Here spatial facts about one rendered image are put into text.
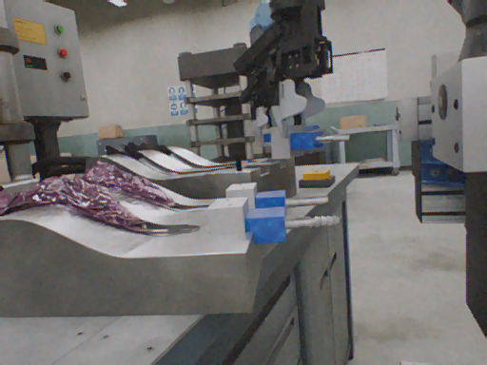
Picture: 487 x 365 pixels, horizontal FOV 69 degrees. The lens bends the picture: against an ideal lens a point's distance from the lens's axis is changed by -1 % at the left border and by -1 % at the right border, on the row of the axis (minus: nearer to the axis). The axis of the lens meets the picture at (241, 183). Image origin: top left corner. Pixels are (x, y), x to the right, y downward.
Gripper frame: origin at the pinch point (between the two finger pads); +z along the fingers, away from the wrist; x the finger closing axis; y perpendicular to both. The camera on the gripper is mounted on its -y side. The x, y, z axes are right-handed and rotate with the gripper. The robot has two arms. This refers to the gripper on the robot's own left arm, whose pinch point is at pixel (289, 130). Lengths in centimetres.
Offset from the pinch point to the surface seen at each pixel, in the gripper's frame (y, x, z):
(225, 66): -254, 300, -87
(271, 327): -3.4, -5.9, 34.7
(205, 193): -12.4, -9.6, 9.6
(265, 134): -32, 41, 1
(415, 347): -1, 93, 95
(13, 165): -79, -15, 2
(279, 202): 7.0, -16.4, 9.1
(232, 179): -7.0, -8.3, 7.2
